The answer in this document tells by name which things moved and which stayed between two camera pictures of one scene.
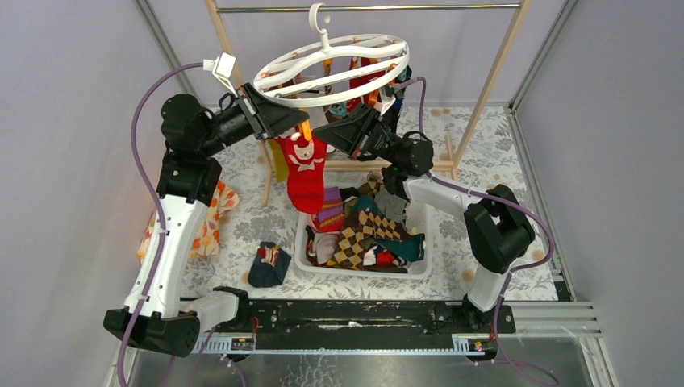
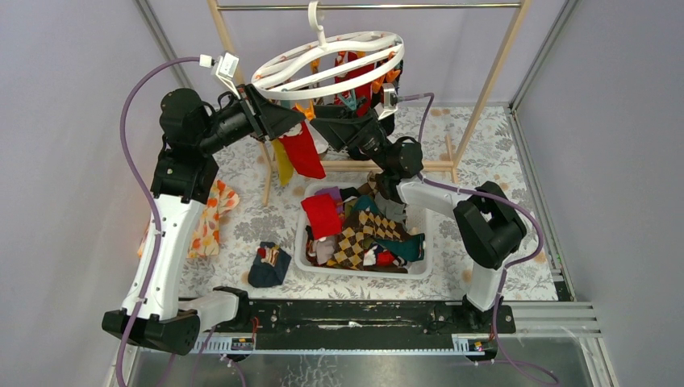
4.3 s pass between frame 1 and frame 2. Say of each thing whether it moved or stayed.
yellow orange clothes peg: moved
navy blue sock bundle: stayed
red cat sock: moved
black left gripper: stayed
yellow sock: stayed
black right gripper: stayed
